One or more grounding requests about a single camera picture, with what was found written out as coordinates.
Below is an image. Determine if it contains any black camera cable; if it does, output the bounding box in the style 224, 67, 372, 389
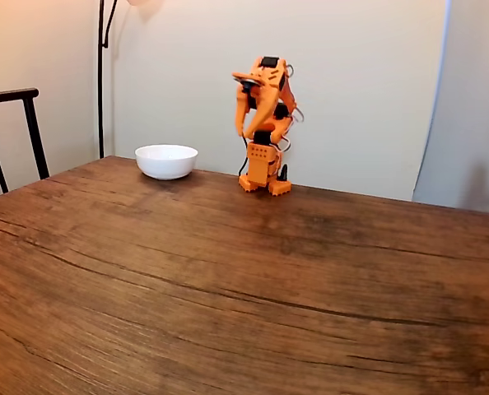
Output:
236, 133, 250, 179

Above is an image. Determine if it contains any black floor lamp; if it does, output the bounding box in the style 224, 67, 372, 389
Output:
97, 0, 165, 160

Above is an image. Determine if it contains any white bowl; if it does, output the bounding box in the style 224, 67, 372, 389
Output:
134, 143, 199, 181

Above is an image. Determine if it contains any black wooden chair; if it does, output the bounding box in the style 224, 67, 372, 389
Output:
0, 87, 51, 194

